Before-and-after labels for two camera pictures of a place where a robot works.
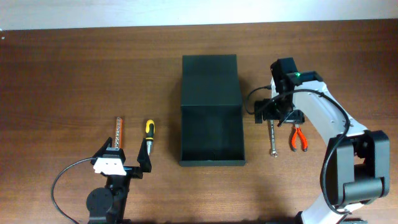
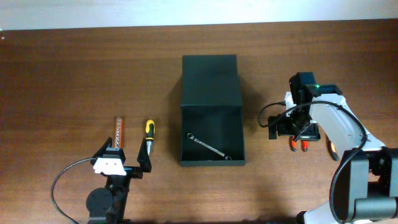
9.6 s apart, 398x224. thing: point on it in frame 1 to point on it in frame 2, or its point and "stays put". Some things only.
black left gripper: x=137 y=171 stays put
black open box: x=211 y=123 stays put
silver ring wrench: x=273 y=153 to x=192 y=137
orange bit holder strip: x=118 y=143 stays put
